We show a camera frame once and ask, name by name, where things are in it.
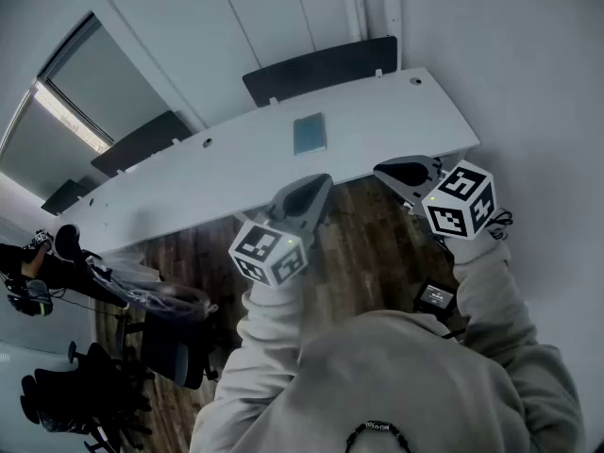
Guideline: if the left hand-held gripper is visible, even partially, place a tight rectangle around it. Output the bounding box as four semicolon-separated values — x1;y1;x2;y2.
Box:
228;173;335;290

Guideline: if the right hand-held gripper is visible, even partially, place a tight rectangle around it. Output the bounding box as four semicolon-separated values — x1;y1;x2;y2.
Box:
372;155;497;241

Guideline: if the teal notebook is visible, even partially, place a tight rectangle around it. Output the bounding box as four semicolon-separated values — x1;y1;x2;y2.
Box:
292;111;327;157

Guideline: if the person's left forearm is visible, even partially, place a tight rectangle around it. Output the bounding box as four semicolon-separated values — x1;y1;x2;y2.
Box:
211;260;312;412

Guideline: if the person's right forearm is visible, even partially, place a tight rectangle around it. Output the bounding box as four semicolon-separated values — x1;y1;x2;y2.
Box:
447;233;558;362

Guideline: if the black device with screen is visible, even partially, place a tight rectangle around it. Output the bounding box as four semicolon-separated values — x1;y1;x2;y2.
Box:
413;277;458;323

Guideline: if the dark desk divider panel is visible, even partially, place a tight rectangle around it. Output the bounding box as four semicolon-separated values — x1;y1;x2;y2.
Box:
41;176;98;216
242;35;398;109
91;109;193;177

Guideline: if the plastic-wrapped office chair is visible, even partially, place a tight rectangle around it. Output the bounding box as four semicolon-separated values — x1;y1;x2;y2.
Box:
84;252;219;321

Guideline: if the black office chair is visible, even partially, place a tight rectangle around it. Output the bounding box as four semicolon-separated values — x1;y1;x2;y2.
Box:
18;342;157;453
141;299;221;391

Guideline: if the person's beige hoodie torso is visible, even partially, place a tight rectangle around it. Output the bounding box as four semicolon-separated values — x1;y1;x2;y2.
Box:
188;309;589;453

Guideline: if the grey roller blind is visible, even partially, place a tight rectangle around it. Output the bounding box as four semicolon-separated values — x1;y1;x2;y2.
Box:
46;14;171;143
0;94;112;202

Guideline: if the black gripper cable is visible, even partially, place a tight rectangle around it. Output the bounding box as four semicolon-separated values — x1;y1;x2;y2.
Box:
485;209;514;241

